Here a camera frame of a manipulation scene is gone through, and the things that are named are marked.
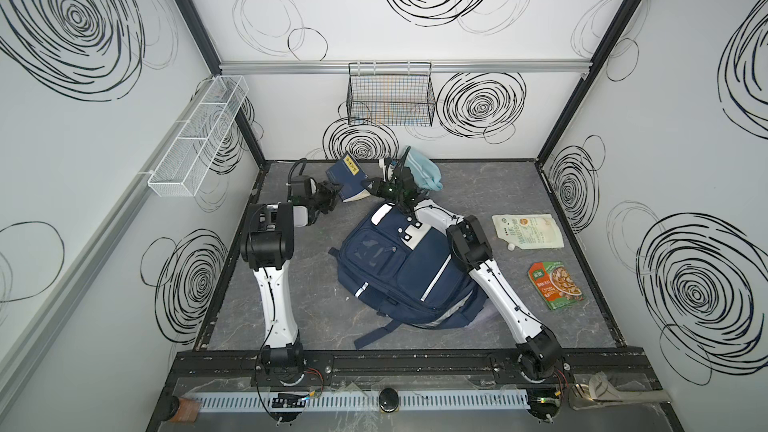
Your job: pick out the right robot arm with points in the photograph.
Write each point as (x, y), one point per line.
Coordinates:
(469, 248)

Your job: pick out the green snack packet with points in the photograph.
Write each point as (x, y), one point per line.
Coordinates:
(554, 284)

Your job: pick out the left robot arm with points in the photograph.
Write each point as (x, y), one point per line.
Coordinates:
(267, 247)

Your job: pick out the black wire basket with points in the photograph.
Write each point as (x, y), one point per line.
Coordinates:
(390, 94)

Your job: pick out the white slotted cable duct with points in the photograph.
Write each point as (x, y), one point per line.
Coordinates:
(361, 401)

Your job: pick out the light teal pencil pouch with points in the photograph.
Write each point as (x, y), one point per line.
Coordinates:
(426, 173)

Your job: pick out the black round knob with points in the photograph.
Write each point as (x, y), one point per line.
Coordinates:
(388, 400)

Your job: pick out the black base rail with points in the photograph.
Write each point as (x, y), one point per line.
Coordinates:
(500, 366)

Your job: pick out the navy blue student backpack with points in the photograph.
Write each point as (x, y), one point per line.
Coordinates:
(404, 270)

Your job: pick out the dark blue book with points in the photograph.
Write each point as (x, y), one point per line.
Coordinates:
(349, 176)

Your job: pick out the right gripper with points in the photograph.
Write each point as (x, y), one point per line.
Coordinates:
(398, 186)

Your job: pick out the white refill pouch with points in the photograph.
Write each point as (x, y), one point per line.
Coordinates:
(528, 232)

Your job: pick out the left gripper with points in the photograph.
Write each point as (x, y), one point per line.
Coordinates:
(327, 195)

